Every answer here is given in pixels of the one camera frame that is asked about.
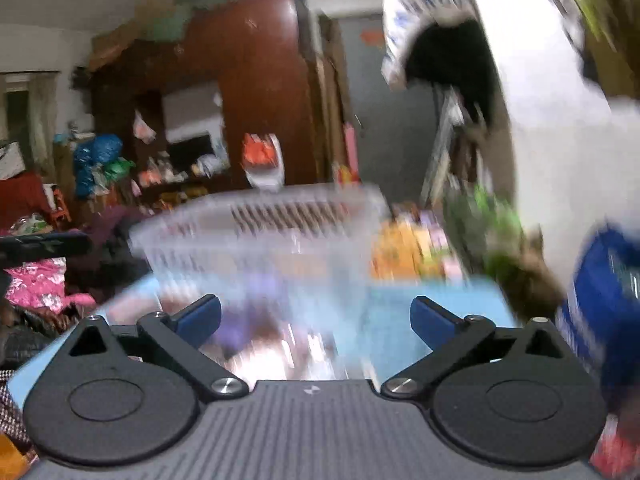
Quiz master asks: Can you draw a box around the clear plastic basket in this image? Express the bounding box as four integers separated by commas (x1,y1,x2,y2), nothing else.
129,184,388,383

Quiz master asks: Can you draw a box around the pink floral bedding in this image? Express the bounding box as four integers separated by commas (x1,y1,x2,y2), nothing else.
6,258,96,314

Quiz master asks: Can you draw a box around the blue table mat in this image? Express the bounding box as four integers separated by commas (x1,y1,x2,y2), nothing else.
6,274,522,411

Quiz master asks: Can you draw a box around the dark maroon clothes pile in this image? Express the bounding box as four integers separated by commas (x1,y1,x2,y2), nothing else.
65,206,150,304

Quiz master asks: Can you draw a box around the orange yellow blanket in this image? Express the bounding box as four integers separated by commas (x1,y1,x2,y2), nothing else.
370,220,451,281

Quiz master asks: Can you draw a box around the green patterned bag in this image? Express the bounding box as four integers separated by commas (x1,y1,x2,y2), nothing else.
442,186,565,324

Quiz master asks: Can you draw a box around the blue plastic bag pile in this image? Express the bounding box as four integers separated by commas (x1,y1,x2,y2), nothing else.
73,133,129,200

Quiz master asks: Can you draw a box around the blue shopping bag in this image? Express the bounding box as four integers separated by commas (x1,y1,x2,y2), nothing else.
555,226,639,405

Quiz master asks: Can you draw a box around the black television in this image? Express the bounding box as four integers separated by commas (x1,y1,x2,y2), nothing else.
167,132,215,171

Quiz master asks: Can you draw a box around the red white hanging bag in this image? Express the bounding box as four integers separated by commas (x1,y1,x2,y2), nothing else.
242,133,284,191

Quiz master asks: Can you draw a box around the dark red wooden wardrobe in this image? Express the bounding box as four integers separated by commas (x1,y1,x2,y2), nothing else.
89,0,319,191

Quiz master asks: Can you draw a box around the grey door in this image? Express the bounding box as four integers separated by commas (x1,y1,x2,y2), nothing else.
335,14,445,203

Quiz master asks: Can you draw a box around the white black hanging jacket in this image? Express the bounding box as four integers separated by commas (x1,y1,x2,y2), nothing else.
380,0,507,126

